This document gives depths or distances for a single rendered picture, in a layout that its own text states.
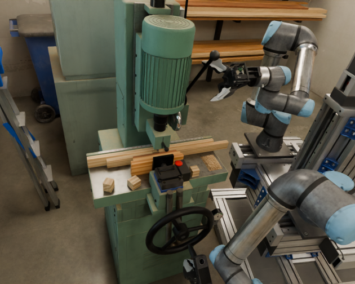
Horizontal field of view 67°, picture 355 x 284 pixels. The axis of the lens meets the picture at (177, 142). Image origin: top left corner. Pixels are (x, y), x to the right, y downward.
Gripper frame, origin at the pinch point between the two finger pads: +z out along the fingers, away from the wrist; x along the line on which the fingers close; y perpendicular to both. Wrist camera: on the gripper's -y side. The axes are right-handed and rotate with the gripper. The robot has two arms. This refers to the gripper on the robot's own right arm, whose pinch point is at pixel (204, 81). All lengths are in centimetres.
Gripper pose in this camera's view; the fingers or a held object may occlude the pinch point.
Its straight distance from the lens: 99.8
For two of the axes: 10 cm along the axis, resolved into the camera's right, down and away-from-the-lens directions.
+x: 1.8, 9.7, -1.5
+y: 3.1, -2.0, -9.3
